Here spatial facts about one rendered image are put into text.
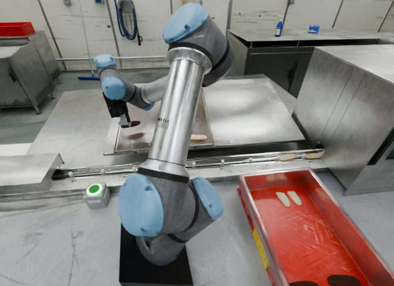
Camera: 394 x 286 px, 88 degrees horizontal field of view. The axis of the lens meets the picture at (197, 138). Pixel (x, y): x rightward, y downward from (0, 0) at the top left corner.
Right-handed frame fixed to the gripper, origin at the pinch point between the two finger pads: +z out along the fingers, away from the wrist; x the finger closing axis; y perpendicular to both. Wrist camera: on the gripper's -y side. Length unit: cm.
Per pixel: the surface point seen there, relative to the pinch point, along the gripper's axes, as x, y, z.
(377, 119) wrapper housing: 62, -78, -26
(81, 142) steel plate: -13.3, 28.3, 16.5
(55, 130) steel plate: -31, 42, 19
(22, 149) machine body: -21, 58, 16
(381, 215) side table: 87, -79, 6
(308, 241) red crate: 81, -44, 4
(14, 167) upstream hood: 6, 51, 2
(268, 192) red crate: 59, -46, 8
